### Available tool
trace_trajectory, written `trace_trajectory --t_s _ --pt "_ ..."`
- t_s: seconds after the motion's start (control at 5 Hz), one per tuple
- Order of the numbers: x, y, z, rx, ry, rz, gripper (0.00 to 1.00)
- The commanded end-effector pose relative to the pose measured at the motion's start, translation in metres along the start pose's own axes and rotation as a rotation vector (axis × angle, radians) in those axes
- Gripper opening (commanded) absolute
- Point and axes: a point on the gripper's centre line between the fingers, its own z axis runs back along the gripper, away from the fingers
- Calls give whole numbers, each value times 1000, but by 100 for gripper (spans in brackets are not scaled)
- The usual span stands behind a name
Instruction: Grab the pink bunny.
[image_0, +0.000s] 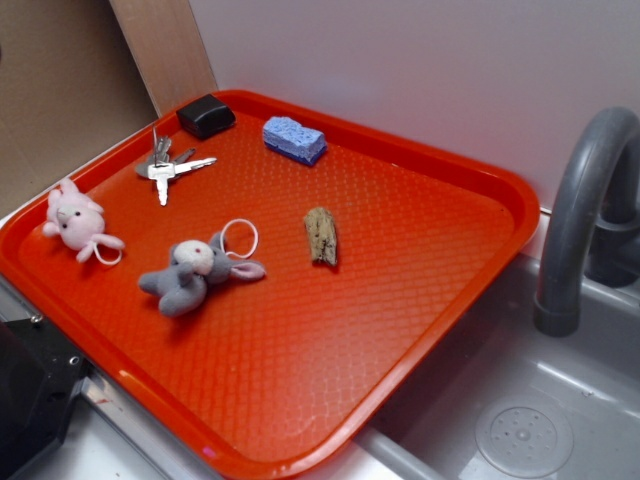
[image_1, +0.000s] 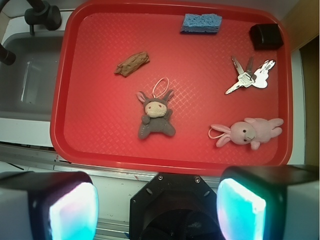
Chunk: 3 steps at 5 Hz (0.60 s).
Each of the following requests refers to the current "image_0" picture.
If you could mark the grey plush bunny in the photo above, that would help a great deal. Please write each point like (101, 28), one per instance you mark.
(195, 267)

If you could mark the wooden board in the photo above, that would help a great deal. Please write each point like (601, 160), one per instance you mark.
(167, 47)

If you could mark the orange plastic tray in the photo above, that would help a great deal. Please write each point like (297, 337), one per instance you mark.
(267, 379)

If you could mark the brown wood piece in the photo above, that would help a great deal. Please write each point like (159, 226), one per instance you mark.
(322, 236)

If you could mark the silver key front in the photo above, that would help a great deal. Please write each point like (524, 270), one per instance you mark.
(161, 174)

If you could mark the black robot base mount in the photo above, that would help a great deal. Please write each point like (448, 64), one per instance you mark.
(41, 377)

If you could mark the grey plastic faucet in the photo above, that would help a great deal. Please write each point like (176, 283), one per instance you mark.
(593, 231)

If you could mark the pink plush bunny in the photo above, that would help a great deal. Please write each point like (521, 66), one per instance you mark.
(78, 221)

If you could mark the silver key right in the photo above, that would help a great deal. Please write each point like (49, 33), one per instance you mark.
(193, 165)

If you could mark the blue sponge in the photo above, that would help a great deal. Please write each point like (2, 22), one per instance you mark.
(289, 138)

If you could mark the black plastic box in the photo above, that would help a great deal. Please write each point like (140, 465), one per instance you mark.
(206, 117)

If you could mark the grey plastic sink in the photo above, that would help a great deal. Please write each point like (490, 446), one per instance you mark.
(497, 399)

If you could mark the silver key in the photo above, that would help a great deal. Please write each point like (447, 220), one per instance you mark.
(161, 174)
(193, 165)

